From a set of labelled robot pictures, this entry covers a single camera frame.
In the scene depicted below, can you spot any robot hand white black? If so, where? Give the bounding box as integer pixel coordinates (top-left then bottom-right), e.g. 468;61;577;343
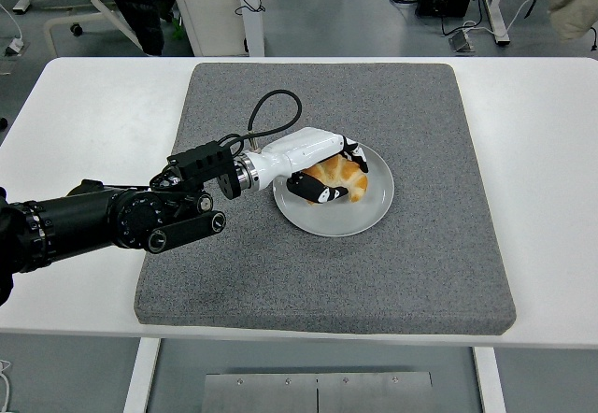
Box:
251;126;370;206

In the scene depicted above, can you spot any croissant bread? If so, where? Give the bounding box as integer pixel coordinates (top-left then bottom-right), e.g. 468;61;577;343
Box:
298;153;369;205

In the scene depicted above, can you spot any light grey round plate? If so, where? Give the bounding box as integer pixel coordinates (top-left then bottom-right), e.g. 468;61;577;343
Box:
272;136;395;238

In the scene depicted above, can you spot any grey metal plate with screws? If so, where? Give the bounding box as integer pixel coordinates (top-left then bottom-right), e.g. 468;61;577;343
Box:
201;371;434;413

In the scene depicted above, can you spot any grey speckled mat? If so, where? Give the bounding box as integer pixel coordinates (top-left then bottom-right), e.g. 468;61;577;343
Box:
134;62;518;338

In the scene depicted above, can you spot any white cabinet panel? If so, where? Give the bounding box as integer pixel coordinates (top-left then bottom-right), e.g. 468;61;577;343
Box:
165;0;249;57

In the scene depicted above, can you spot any grey power adapter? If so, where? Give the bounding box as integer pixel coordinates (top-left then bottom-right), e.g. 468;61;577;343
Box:
448;29;477;54

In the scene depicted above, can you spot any black quilted jacket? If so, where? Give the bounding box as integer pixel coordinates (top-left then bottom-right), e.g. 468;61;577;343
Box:
96;0;175;57

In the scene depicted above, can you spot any white table leg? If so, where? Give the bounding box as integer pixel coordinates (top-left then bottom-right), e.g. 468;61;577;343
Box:
470;347;508;413
121;337;163;413

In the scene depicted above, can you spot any white post with black cable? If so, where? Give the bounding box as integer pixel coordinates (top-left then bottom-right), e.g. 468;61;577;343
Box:
235;0;266;57

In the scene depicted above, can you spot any beige bag with black strap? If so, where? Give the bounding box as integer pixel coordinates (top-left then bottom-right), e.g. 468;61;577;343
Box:
523;0;598;53

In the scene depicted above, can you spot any thin white cable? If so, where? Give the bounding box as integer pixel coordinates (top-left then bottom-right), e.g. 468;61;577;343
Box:
0;359;13;413

